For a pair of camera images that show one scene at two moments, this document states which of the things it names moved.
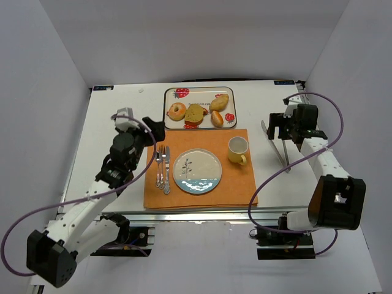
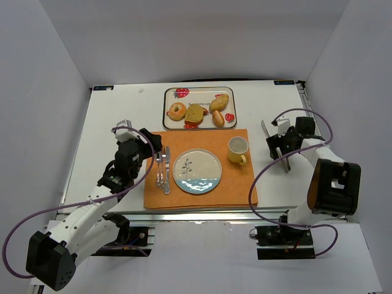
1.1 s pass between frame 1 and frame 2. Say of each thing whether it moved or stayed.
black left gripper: moved
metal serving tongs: stayed
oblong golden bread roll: stayed
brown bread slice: stayed
